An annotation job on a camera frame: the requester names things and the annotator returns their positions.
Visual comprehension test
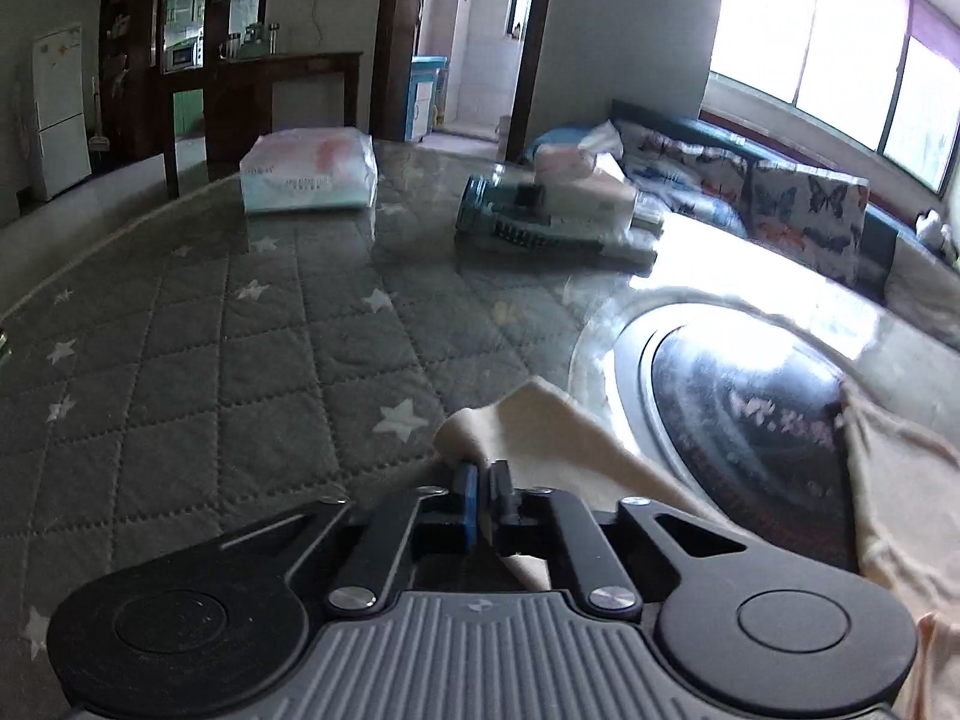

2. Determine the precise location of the pink tissue pack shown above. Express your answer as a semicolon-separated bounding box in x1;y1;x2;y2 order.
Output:
533;141;626;182

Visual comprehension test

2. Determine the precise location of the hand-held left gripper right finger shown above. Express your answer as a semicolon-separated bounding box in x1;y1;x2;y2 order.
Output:
486;460;754;619

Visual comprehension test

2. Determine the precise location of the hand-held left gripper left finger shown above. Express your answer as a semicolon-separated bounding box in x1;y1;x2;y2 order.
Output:
222;463;482;613

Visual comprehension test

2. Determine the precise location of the white refrigerator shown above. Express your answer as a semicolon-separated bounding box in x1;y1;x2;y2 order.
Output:
30;21;94;203

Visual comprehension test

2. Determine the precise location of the white plastic-wrapped package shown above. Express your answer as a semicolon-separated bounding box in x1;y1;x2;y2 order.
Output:
239;128;379;218

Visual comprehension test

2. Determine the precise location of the grey quilted star mat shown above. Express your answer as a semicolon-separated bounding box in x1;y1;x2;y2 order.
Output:
0;133;601;691

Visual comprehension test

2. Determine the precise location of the beige garment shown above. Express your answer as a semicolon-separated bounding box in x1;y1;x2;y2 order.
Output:
435;378;960;720

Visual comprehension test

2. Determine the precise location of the round black table hob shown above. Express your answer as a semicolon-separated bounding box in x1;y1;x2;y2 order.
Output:
613;303;865;572

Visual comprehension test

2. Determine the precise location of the dark teal flat box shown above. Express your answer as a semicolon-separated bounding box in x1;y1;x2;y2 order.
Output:
454;174;664;268

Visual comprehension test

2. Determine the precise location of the dark wooden counter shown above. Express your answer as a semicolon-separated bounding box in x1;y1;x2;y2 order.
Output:
160;51;364;200

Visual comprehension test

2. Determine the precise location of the butterfly print cushion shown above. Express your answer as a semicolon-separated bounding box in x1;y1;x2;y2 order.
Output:
748;162;871;289
621;120;751;220

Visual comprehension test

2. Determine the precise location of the silver microwave oven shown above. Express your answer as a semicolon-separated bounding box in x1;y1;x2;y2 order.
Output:
162;40;205;73

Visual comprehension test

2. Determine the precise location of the large window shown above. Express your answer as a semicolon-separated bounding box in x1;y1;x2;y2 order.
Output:
708;0;960;196

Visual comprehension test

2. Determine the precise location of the blue white storage cabinet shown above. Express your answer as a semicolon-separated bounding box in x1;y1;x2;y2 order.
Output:
409;55;451;143

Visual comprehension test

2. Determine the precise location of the dark sofa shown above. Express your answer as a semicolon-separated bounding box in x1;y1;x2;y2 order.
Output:
525;99;960;346

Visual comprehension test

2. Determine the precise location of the dark wooden cabinet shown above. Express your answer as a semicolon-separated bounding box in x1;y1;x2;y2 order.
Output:
99;0;272;166

